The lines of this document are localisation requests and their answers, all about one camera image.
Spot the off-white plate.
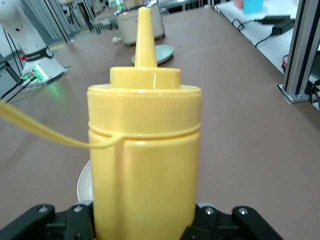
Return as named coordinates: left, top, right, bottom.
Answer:
left=76, top=159, right=94, bottom=202

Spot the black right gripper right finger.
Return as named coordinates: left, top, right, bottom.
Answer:
left=184, top=201, right=285, bottom=240

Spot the white side table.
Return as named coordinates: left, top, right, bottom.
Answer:
left=214, top=0, right=320, bottom=76

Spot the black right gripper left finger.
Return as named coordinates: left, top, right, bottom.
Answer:
left=0, top=202, right=95, bottom=240

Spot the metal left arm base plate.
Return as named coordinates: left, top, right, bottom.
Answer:
left=21, top=65, right=72, bottom=88

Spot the light blue box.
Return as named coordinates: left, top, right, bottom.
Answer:
left=242, top=0, right=264, bottom=15

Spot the aluminium camera post with bracket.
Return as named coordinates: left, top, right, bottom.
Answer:
left=276, top=0, right=320, bottom=105

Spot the black power adapter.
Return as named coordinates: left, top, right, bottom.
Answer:
left=271, top=18, right=295, bottom=36
left=254, top=14, right=292, bottom=25

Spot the beige chrome two-slot toaster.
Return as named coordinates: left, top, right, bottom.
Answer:
left=111, top=0, right=166, bottom=48

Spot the pale green plate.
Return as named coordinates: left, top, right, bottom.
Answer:
left=131, top=44, right=175, bottom=65

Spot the black cable to arm base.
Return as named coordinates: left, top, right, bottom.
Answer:
left=0, top=72, right=33, bottom=103

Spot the yellow squeeze bottle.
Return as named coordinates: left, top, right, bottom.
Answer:
left=0, top=7, right=203, bottom=240

